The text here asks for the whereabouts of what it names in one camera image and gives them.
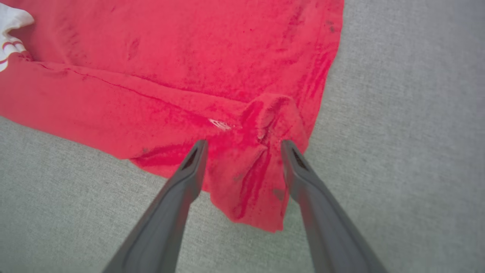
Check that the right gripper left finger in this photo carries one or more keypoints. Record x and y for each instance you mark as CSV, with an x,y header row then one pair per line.
x,y
163,227

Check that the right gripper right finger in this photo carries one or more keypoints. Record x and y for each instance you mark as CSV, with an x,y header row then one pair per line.
x,y
329,235

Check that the red and white garment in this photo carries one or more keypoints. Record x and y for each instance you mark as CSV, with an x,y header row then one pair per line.
x,y
170,57

